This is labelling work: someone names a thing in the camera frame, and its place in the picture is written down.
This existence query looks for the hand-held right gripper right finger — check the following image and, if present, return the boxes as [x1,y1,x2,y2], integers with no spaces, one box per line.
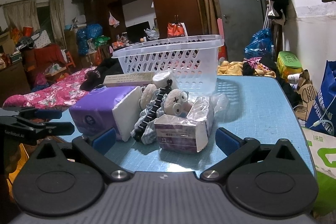
[199,127,303,183]

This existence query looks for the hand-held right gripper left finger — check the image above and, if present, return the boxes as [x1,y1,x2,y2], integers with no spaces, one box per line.
[31,127,133,184]

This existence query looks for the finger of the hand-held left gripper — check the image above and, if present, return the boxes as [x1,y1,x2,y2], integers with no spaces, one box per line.
[0,106,63,122]
[20,121,75,137]

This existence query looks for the purple tissue pack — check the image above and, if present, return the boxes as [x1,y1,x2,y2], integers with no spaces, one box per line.
[69,86,143,142]

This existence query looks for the blue white fabric scrunchie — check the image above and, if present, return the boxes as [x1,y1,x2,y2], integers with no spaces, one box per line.
[131,89,168,145]

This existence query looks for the black hair claw clip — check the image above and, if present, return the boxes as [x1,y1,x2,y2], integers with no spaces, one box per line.
[134,79,174,142]

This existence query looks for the white plush bear toy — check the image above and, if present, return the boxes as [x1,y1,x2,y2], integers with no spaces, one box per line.
[138,84,193,117]

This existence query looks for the long beige box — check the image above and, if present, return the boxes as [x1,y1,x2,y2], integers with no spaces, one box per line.
[103,72,155,87]

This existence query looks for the white tape roll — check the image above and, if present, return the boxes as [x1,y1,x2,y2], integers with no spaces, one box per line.
[153,72,172,89]

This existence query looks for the clear plastic basket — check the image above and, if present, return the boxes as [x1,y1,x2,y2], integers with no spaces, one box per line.
[112,35,225,95]

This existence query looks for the pink floral blanket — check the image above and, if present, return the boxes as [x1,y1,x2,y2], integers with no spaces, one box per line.
[3,66,106,109]

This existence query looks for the red cloth covered chair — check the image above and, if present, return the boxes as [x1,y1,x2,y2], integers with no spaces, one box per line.
[20,44,67,79]

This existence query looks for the black clothes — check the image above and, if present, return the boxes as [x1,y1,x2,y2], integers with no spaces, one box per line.
[79,58,124,91]

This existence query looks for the yellow patterned blanket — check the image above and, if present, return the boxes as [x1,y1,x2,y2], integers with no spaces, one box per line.
[217,60,277,78]

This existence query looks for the dark patterned cloth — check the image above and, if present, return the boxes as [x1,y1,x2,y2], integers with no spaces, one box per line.
[242,57,277,77]

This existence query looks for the blue plastic bag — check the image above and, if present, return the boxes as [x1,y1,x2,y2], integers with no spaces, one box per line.
[245,28,275,60]
[76,23,103,57]

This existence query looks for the brown paper bag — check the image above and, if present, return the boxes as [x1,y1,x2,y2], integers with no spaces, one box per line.
[294,70,320,125]

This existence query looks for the beige curtain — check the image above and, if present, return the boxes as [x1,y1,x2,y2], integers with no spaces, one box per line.
[1,0,67,49]

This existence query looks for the green yellow box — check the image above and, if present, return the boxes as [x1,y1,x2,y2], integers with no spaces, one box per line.
[277,51,303,79]

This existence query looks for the white green shopping bag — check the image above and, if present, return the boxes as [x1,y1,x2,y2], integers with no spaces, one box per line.
[301,126,336,217]

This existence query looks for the blue shopping bag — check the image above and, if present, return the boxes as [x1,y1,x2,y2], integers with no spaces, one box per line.
[305,60,336,136]

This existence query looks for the black monitor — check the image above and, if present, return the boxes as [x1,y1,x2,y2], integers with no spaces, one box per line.
[125,21,152,44]

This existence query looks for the pink board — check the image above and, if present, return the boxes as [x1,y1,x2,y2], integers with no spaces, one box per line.
[216,18,227,36]

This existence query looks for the pink hanging plastic bag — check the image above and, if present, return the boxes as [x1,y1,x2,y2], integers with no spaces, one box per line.
[109,11,120,28]

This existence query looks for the orange red bag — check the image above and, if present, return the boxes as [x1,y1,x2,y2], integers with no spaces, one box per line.
[167,22,188,37]

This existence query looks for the grey door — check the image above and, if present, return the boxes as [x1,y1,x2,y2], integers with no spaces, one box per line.
[211,0,266,56]

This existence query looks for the white cable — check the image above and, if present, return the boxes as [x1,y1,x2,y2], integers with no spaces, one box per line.
[304,91,336,131]

